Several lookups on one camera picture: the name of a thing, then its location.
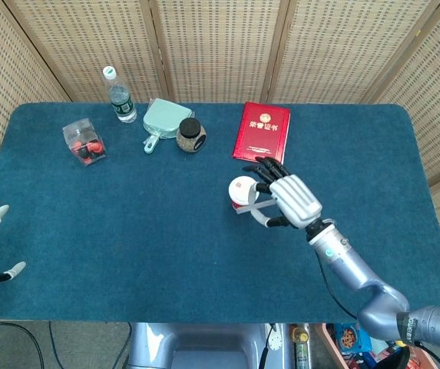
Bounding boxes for red paper cup white lid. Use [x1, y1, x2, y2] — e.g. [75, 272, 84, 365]
[227, 175, 261, 214]

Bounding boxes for black floor cable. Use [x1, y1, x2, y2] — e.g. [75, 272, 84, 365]
[0, 321, 47, 369]

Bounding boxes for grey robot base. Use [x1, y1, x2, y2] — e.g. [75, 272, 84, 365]
[127, 322, 296, 369]

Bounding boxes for glass jar black lid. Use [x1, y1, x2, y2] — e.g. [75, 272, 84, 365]
[176, 118, 207, 154]

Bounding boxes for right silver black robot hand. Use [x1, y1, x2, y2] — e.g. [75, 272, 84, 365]
[241, 156, 323, 231]

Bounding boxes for mint green dustpan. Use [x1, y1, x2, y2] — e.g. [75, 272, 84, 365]
[142, 98, 195, 155]

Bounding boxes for clear box red black stoppers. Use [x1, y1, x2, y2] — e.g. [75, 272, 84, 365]
[61, 118, 109, 167]

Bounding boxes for yellow label bottle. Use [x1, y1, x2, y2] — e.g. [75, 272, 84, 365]
[290, 324, 313, 369]

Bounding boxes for translucent plastic drinking straw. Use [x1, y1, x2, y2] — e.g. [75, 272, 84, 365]
[237, 198, 279, 215]

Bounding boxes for clear water bottle green label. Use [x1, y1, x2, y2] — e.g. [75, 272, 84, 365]
[101, 65, 138, 125]

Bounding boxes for red certificate book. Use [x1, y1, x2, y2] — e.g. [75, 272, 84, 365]
[231, 101, 292, 165]

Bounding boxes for blue table cloth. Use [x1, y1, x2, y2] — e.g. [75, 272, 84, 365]
[0, 102, 440, 323]

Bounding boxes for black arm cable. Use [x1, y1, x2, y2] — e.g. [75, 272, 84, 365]
[320, 261, 359, 321]

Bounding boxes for black cable with plug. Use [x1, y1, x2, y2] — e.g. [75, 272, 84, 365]
[256, 323, 278, 369]

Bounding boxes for salmon storage bin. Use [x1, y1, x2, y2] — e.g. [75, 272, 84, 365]
[315, 322, 440, 369]

